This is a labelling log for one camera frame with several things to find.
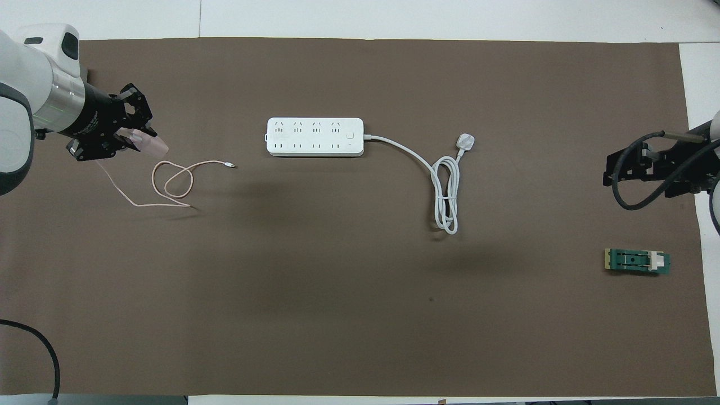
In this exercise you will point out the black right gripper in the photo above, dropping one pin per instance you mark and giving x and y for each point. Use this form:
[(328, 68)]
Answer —
[(683, 154)]

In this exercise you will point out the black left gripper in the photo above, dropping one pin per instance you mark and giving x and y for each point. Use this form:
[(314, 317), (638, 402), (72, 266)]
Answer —
[(95, 121)]

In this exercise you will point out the pink charger block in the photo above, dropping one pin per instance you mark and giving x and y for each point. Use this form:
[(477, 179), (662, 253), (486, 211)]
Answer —
[(152, 145)]

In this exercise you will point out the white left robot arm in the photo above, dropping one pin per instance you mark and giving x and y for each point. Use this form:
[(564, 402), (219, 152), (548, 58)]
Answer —
[(28, 84)]

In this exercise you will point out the white power strip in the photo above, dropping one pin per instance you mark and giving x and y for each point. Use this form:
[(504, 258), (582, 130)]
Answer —
[(315, 136)]

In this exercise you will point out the green circuit board module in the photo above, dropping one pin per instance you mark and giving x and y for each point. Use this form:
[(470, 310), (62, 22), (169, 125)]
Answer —
[(635, 262)]

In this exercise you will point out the brown table mat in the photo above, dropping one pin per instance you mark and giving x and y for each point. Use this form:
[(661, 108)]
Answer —
[(360, 326)]

